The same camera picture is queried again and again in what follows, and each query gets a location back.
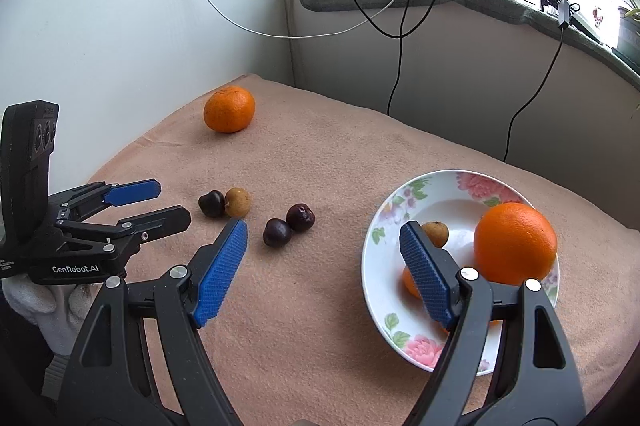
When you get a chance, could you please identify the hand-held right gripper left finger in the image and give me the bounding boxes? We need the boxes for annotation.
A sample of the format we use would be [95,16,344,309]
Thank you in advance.
[57,218,249,426]

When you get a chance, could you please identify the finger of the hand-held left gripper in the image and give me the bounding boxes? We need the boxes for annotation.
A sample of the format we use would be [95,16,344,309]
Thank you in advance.
[60,205,192,247]
[47,179,162,222]

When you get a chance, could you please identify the large smooth orange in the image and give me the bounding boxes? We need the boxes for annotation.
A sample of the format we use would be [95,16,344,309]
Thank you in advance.
[473,202,558,287]

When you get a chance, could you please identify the thin black device cable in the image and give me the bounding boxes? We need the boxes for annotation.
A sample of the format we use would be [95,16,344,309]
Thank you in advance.
[501,23,567,163]

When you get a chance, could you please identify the pink towel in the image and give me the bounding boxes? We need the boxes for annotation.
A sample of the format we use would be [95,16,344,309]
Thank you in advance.
[75,72,640,426]

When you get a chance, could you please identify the large speckled orange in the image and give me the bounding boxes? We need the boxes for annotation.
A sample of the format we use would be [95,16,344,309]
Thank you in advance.
[203,86,256,134]

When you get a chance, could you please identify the small tangerine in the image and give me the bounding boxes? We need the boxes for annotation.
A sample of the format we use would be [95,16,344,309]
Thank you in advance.
[402,265,453,336]

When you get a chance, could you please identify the white board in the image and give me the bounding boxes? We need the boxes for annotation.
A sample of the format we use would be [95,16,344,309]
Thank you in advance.
[0,0,296,207]

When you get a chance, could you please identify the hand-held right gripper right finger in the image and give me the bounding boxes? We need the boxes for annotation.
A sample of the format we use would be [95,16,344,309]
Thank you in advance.
[399,221,586,426]

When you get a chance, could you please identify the person's left hand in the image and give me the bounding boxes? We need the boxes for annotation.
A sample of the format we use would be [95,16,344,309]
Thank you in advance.
[0,278,98,359]

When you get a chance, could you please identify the black power cable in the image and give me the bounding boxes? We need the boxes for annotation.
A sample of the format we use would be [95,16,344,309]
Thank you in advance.
[319,0,462,116]

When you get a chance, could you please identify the white floral plate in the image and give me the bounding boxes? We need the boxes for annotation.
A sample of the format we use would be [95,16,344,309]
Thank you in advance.
[361,169,561,377]

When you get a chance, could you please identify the potted spider plant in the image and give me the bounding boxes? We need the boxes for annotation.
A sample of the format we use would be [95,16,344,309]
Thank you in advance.
[582,0,640,57]

